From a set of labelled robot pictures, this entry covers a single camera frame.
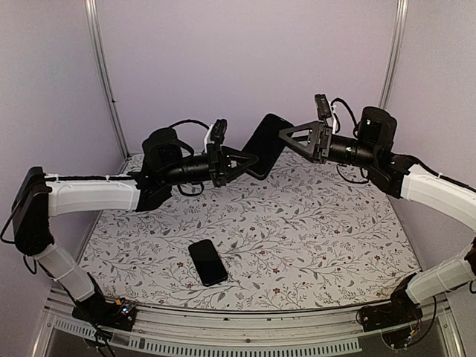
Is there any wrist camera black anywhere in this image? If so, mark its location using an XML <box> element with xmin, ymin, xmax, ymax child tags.
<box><xmin>315</xmin><ymin>94</ymin><xmax>332</xmax><ymax>121</ymax></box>
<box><xmin>209</xmin><ymin>119</ymin><xmax>228</xmax><ymax>144</ymax></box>

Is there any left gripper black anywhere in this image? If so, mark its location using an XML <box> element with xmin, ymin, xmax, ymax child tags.
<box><xmin>161</xmin><ymin>141</ymin><xmax>258</xmax><ymax>187</ymax></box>

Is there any large black phone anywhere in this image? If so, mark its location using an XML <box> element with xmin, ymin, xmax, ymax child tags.
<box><xmin>242</xmin><ymin>113</ymin><xmax>293</xmax><ymax>181</ymax></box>

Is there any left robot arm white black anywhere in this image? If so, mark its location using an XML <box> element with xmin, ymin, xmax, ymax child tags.
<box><xmin>5</xmin><ymin>122</ymin><xmax>258</xmax><ymax>323</ymax></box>

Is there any floral patterned table mat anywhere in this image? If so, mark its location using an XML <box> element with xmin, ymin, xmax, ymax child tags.
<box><xmin>80</xmin><ymin>152</ymin><xmax>420</xmax><ymax>311</ymax></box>

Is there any right aluminium frame post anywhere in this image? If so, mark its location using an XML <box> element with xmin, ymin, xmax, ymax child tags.
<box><xmin>379</xmin><ymin>0</ymin><xmax>409</xmax><ymax>109</ymax></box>

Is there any aluminium frame post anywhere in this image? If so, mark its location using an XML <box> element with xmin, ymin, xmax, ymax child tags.
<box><xmin>379</xmin><ymin>0</ymin><xmax>409</xmax><ymax>109</ymax></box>
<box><xmin>84</xmin><ymin>0</ymin><xmax>131</xmax><ymax>159</ymax></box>

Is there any camera cable black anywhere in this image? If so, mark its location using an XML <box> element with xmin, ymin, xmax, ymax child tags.
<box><xmin>169</xmin><ymin>118</ymin><xmax>210</xmax><ymax>130</ymax></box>
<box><xmin>330</xmin><ymin>97</ymin><xmax>358</xmax><ymax>138</ymax></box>

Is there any left aluminium frame post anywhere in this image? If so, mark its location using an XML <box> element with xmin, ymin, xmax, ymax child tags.
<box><xmin>84</xmin><ymin>0</ymin><xmax>131</xmax><ymax>159</ymax></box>

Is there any small black phone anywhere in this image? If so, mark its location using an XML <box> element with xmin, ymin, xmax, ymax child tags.
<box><xmin>188</xmin><ymin>239</ymin><xmax>228</xmax><ymax>287</ymax></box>

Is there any right camera cable black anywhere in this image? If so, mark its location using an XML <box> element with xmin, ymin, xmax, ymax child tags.
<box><xmin>330</xmin><ymin>97</ymin><xmax>358</xmax><ymax>138</ymax></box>

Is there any left camera cable black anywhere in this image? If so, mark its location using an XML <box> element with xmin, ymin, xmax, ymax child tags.
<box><xmin>169</xmin><ymin>118</ymin><xmax>210</xmax><ymax>130</ymax></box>

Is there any front aluminium rail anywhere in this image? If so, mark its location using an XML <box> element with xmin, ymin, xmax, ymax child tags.
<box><xmin>33</xmin><ymin>289</ymin><xmax>464</xmax><ymax>356</ymax></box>

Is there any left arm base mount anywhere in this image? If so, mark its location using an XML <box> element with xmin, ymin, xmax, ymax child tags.
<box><xmin>71</xmin><ymin>273</ymin><xmax>137</xmax><ymax>332</ymax></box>

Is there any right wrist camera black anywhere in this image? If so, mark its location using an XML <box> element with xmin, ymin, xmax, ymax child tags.
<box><xmin>315</xmin><ymin>94</ymin><xmax>332</xmax><ymax>121</ymax></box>

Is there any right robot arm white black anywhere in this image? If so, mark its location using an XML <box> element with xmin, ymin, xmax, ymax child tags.
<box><xmin>279</xmin><ymin>106</ymin><xmax>475</xmax><ymax>324</ymax></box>

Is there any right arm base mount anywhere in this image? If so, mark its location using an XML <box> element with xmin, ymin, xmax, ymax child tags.
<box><xmin>356</xmin><ymin>273</ymin><xmax>423</xmax><ymax>332</ymax></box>

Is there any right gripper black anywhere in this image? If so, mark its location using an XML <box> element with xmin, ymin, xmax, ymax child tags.
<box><xmin>280</xmin><ymin>120</ymin><xmax>379</xmax><ymax>169</ymax></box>

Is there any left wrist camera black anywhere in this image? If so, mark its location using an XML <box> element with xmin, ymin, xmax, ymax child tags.
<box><xmin>209</xmin><ymin>119</ymin><xmax>228</xmax><ymax>144</ymax></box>

